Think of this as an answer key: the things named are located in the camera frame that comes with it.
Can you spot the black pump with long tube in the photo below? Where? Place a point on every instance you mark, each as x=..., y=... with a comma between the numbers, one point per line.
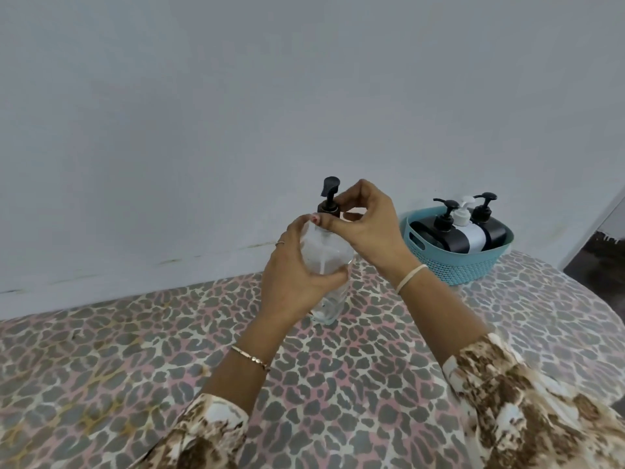
x=329, y=195

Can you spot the short black pump head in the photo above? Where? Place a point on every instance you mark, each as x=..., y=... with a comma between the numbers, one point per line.
x=445, y=214
x=484, y=210

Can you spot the person's left hand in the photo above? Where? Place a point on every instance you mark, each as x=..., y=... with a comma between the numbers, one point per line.
x=288, y=288

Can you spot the leopard print ironing board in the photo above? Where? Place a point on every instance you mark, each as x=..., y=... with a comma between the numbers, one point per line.
x=146, y=376

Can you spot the person's right hand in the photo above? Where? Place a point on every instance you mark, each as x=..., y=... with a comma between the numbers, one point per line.
x=376, y=234

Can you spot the person's right forearm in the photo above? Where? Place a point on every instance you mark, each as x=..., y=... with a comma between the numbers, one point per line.
x=449, y=327

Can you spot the white wrist band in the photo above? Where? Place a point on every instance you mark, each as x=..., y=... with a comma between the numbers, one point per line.
x=410, y=279

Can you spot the teal plastic basket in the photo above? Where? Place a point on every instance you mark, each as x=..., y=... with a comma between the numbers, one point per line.
x=459, y=268

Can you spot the black square soap dispenser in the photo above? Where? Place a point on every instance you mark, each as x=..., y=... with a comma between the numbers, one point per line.
x=490, y=229

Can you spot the tall clear plastic bottle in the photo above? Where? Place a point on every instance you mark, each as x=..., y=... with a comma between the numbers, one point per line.
x=327, y=268

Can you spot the person's left forearm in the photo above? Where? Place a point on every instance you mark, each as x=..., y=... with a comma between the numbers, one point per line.
x=239, y=371

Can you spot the white soap dispenser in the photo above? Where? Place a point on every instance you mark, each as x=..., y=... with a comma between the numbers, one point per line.
x=469, y=234

